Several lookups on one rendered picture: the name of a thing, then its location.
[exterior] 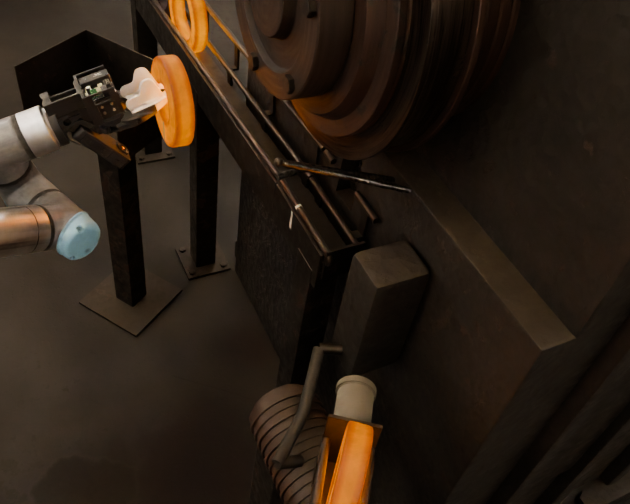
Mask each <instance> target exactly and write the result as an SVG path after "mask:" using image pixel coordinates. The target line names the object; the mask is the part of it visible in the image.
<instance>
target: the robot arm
mask: <svg viewBox="0 0 630 504"><path fill-rule="evenodd" d="M95 70H98V72H95V73H93V74H90V75H87V76H85V77H83V76H82V75H84V74H87V73H90V72H93V71H95ZM73 78H74V82H73V85H74V87H75V88H72V89H69V90H66V91H64V92H61V93H58V94H56V95H53V96H49V94H48V92H44V93H41V94H39V96H40V98H41V100H42V106H43V108H42V107H41V106H39V105H38V106H35V107H33V108H30V109H27V110H24V111H22V112H19V113H16V114H14V115H11V116H8V117H5V118H3V119H0V196H1V197H2V199H3V200H4V203H5V204H6V206H7V207H0V258H2V257H8V256H15V255H22V254H28V253H35V252H40V251H48V250H57V252H58V253H59V254H60V255H63V256H64V257H65V258H67V259H70V260H77V259H81V258H83V257H85V256H87V255H88V254H89V253H91V252H92V251H93V250H94V248H95V247H96V246H97V244H98V241H99V238H100V229H99V226H98V225H97V224H96V223H95V222H94V221H93V220H92V219H91V218H90V217H89V215H88V213H87V212H85V211H83V210H81V209H80V208H79V207H78V206H77V205H76V204H75V203H73V202H72V201H71V200H70V199H69V198H68V197H67V196H65V195H64V194H63V193H62V192H61V191H60V190H59V189H58V188H57V187H55V186H54V185H53V184H52V183H51V182H50V181H49V180H47V179H46V178H45V177H44V176H43V175H42V174H41V173H40V172H39V171H38V170H37V168H36V167H35V165H34V164H33V162H32V161H31V160H32V159H35V158H38V157H41V156H43V155H46V154H48V153H51V152H53V151H56V150H59V149H60V145H61V146H65V145H67V144H70V141H69V138H68V135H67V133H68V132H71V135H72V138H73V139H75V140H76V141H78V142H79V143H81V144H83V145H84V146H86V147H87V148H89V149H90V150H92V151H93V152H95V153H96V154H98V155H100V156H101V157H103V158H104V159H106V160H107V161H108V162H110V163H111V164H113V165H115V166H117V167H118V168H120V169H123V168H124V167H125V166H126V165H127V164H128V163H129V162H130V161H131V159H130V156H129V151H128V149H127V148H126V146H124V145H123V144H122V143H120V142H119V141H116V140H115V139H114V138H112V137H111V136H109V135H108V134H110V133H114V132H118V131H119V132H121V131H123V130H126V129H129V128H133V127H136V126H138V125H140V124H142V123H143V122H145V121H146V120H148V119H149V118H150V117H152V116H153V115H155V114H156V113H157V111H158V110H160V109H161V108H162V107H163V106H164V105H165V104H166V103H167V102H168V100H167V95H166V92H165V89H164V86H163V85H162V84H161V83H160V84H158V83H157V82H156V81H155V79H154V78H153V77H152V75H151V74H150V73H149V71H148V70H147V69H146V68H144V67H139V68H137V69H135V71H134V75H133V81H132V82H131V83H129V84H126V85H124V86H122V87H121V89H120V90H118V91H117V89H115V85H114V83H113V80H112V78H111V76H110V74H108V72H107V69H105V68H104V65H100V66H98V67H95V68H92V69H89V70H87V71H84V72H81V73H78V74H76V75H73ZM126 107H127V108H128V109H129V111H127V110H124V109H125V108H126Z"/></svg>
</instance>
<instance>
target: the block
mask: <svg viewBox="0 0 630 504"><path fill-rule="evenodd" d="M429 277H430V274H429V270H428V268H427V267H426V265H425V264H424V263H423V261H422V260H421V259H420V257H419V256H418V254H417V253H416V252H415V250H414V249H413V248H412V246H411V245H410V244H409V243H408V242H407V241H398V242H394V243H390V244H387V245H383V246H379V247H375V248H371V249H368V250H364V251H360V252H358V253H356V254H355V255H354V256H353V258H352V262H351V266H350V270H349V274H348V278H347V282H346V286H345V290H344V294H343V298H342V302H341V306H340V310H339V314H338V318H337V322H336V326H335V330H334V334H333V338H332V343H340V344H341V345H342V346H343V352H342V355H337V356H338V358H339V360H340V362H341V364H342V365H343V367H344V369H345V371H346V372H347V374H348V375H361V374H364V373H367V372H370V371H373V370H376V369H379V368H382V367H385V366H387V365H390V364H393V363H395V362H396V361H397V360H398V358H399V356H400V353H401V351H402V348H403V345H404V343H405V340H406V337H407V335H408V332H409V330H410V327H411V324H412V322H413V319H414V316H415V314H416V311H417V309H418V306H419V303H420V301H421V298H422V296H423V293H424V290H425V288H426V285H427V282H428V280H429Z"/></svg>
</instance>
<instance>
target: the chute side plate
mask: <svg viewBox="0 0 630 504"><path fill-rule="evenodd" d="M136 9H137V10H138V12H139V13H140V15H141V16H142V18H143V19H144V21H145V23H146V24H147V26H148V27H149V29H150V30H151V32H152V33H153V35H154V36H155V38H156V39H157V41H158V43H159V44H160V46H161V47H162V49H163V50H164V52H165V53H166V55H176V56H178V57H179V59H180V60H181V61H182V63H183V65H184V67H185V70H186V72H187V75H188V78H189V80H190V82H191V83H192V85H193V87H194V88H195V90H196V92H197V94H198V100H197V102H198V104H199V106H200V107H201V109H202V110H203V112H204V113H205V115H206V116H207V118H208V119H209V121H210V122H211V124H212V126H213V127H214V129H215V130H216V132H217V133H218V135H219V136H220V138H221V139H222V141H223V142H224V144H225V146H226V147H227V149H228V150H229V152H230V153H231V155H232V156H233V158H234V159H235V161H236V162H237V164H238V166H239V167H240V169H241V170H242V172H243V173H244V175H245V176H246V178H247V179H248V181H249V182H250V184H251V186H252V187H253V189H254V190H255V192H256V193H257V195H258V196H259V198H260V199H261V201H262V202H263V204H264V206H265V207H266V209H267V210H268V212H269V213H270V215H271V216H272V218H273V220H274V221H275V223H276V225H277V226H278V228H279V230H280V232H281V233H282V235H283V237H284V238H285V240H286V242H287V244H288V245H289V247H290V249H291V250H292V252H293V254H294V256H295V257H297V251H298V248H299V249H300V251H301V253H302V254H303V256H304V258H305V259H306V261H307V263H308V264H309V266H310V268H311V269H312V276H311V281H310V283H311V285H312V286H313V288H314V289H316V288H317V284H318V279H319V275H320V270H321V265H322V260H323V254H322V252H321V251H320V249H319V248H318V247H317V245H316V243H315V242H314V240H313V238H312V236H311V235H310V233H309V232H308V230H307V228H306V227H305V225H304V223H303V222H302V220H301V219H300V217H299V215H298V214H297V212H296V211H295V209H294V207H293V206H292V204H291V203H290V201H289V199H288V198H287V197H286V195H285V193H284V192H283V190H282V188H281V186H280V185H279V184H278V182H277V180H276V179H275V177H274V176H273V175H272V174H271V172H270V171H269V169H268V167H267V166H266V165H265V163H264V162H263V160H262V159H261V157H260V156H259V155H258V153H257V152H256V150H255V149H254V147H253V146H252V144H251V143H250V142H249V140H248V139H247V137H246V136H245V134H244V133H243V132H242V130H241V129H240V127H239V126H238V124H237V123H236V122H235V120H234V119H233V118H232V116H231V115H230V113H229V112H228V110H227V109H226V107H225V106H224V104H223V103H222V102H221V100H220V99H219V97H218V96H217V94H216V93H215V91H214V90H213V89H212V87H211V86H210V84H209V83H208V81H207V80H206V79H205V77H204V76H203V74H202V73H201V72H200V70H199V69H198V67H197V66H196V64H195V63H194V61H193V60H192V59H191V57H190V56H189V54H188V53H187V51H186V50H185V49H184V47H183V46H182V44H181V43H180V41H179V40H178V38H177V37H176V36H175V34H174V33H173V32H172V30H171V28H170V27H169V26H168V24H167V23H166V21H165V20H164V18H163V17H162V16H161V14H160V13H159V11H158V10H157V8H156V7H155V6H154V4H153V3H152V1H151V0H136ZM291 211H292V212H293V217H292V223H291V229H290V227H289V224H290V217H291Z"/></svg>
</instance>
